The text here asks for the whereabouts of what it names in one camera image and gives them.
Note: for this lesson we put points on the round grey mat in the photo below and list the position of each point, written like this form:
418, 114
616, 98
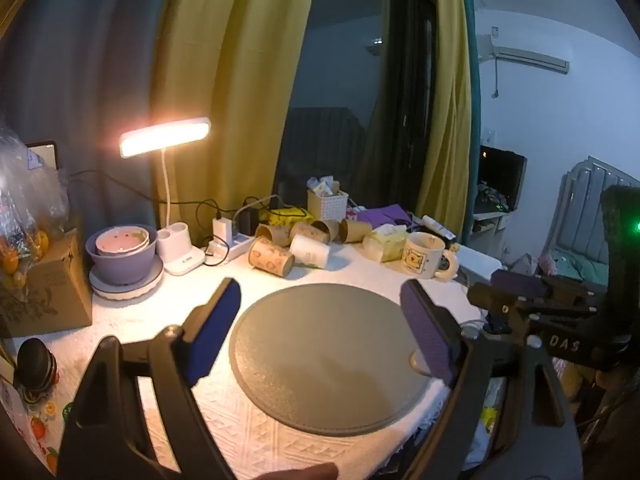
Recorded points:
325, 360

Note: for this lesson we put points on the printed brown paper cup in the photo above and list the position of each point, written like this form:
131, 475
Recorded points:
267, 258

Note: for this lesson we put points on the wide yellow curtain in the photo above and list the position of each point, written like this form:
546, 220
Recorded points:
225, 60

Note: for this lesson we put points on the plastic bag of oranges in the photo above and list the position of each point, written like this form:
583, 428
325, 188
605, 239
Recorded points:
22, 210

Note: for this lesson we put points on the grey padded headboard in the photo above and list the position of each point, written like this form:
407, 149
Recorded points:
580, 200

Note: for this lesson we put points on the yellow tissue pack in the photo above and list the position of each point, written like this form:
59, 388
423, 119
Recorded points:
385, 245

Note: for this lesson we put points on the black charger plug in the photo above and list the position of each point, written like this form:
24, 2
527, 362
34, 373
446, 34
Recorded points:
249, 221

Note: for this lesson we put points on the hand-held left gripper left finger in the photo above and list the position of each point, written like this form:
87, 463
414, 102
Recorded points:
215, 330

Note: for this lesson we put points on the white desk lamp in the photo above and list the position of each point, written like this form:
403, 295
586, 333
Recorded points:
165, 135

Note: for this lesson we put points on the purple cloth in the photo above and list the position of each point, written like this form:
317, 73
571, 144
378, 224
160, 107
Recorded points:
382, 215

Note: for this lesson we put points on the dark glass window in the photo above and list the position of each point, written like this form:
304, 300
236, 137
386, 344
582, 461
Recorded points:
360, 85

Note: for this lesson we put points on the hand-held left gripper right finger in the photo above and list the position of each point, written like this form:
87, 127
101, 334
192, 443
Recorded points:
430, 332

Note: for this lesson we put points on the dark round pouch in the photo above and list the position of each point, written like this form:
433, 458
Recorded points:
36, 367

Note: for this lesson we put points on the white tube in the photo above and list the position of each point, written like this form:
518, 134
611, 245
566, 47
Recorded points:
440, 229

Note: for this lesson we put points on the white air conditioner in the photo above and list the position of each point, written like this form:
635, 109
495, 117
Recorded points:
525, 55

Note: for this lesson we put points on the white woven basket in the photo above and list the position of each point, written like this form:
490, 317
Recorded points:
327, 206

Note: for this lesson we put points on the black monitor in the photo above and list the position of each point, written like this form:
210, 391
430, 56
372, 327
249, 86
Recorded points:
502, 175

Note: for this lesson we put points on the white round plate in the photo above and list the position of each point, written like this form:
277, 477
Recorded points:
125, 292

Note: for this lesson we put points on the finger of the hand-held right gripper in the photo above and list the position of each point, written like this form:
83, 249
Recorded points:
517, 284
492, 300

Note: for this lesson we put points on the white charger plug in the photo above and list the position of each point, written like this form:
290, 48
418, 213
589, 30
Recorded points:
223, 230

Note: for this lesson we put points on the white textured tablecloth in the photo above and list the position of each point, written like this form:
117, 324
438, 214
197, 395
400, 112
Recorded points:
165, 310

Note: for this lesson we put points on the purple bowl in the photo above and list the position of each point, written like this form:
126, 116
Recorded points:
122, 267

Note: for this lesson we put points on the white box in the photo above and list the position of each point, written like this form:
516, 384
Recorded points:
477, 262

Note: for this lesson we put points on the wide teal curtain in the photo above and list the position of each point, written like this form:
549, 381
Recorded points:
75, 60

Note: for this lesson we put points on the white paper cup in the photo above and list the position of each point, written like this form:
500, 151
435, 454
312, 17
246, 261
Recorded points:
307, 251

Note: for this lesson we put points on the cream cat print mug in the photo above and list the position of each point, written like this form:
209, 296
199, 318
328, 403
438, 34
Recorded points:
422, 257

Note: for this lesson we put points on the cardboard box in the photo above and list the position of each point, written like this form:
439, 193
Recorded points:
47, 290

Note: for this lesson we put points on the yellow printed packet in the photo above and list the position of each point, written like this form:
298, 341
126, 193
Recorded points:
287, 217

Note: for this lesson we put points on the narrow teal curtain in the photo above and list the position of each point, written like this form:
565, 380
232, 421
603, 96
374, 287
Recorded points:
472, 85

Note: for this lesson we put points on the white power strip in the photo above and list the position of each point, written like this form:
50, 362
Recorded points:
237, 249

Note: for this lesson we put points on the black framed tablet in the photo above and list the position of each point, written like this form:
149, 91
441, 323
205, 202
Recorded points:
44, 155

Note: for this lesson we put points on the green bed sheet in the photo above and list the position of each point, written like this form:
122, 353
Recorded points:
580, 266

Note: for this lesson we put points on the narrow yellow curtain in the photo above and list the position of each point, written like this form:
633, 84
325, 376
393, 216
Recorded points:
450, 110

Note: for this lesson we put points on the pink bowl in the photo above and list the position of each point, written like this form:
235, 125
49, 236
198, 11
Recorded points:
122, 241

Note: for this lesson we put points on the fruit printed bag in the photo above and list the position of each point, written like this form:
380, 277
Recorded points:
35, 430

